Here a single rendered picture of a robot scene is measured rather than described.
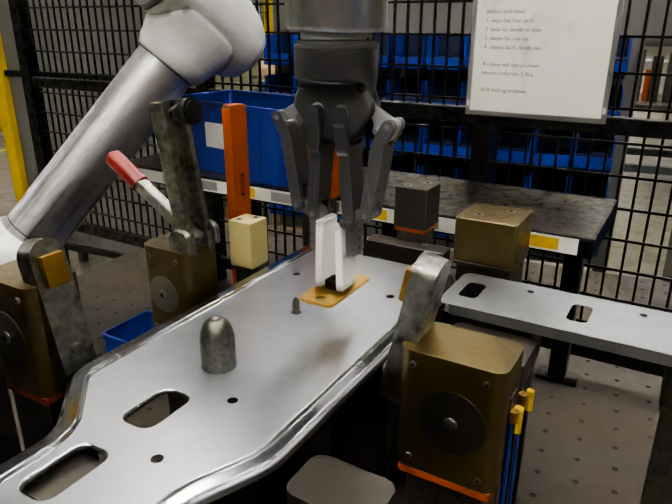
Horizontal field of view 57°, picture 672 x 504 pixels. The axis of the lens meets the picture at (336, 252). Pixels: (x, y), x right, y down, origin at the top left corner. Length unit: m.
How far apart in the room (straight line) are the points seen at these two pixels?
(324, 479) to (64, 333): 0.30
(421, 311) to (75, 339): 0.33
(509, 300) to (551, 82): 0.45
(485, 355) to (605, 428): 0.59
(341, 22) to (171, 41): 0.56
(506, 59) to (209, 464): 0.81
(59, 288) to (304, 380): 0.25
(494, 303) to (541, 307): 0.05
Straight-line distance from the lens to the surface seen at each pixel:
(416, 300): 0.50
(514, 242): 0.79
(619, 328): 0.70
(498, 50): 1.08
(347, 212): 0.58
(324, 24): 0.53
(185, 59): 1.06
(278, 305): 0.69
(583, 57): 1.05
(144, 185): 0.76
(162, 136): 0.70
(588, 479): 0.97
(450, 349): 0.52
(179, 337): 0.64
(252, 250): 0.76
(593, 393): 1.16
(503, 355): 0.52
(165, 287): 0.75
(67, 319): 0.64
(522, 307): 0.71
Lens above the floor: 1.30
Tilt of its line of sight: 21 degrees down
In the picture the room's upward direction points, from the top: straight up
